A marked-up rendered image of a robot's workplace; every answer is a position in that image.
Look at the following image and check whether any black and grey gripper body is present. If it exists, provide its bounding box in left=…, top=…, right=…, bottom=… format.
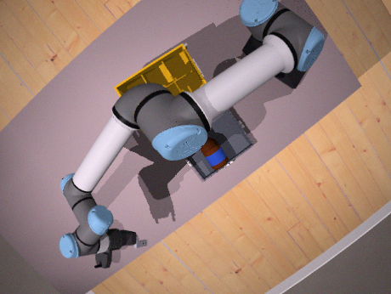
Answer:
left=94, top=229, right=137, bottom=269

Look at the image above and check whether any brown bottle with blue label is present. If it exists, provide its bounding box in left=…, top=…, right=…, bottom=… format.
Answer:
left=201, top=136, right=229, bottom=170

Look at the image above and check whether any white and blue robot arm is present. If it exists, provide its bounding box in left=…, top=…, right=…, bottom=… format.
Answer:
left=59, top=0, right=325, bottom=258

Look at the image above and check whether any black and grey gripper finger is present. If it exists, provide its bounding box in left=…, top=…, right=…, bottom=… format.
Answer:
left=134, top=235, right=147, bottom=248

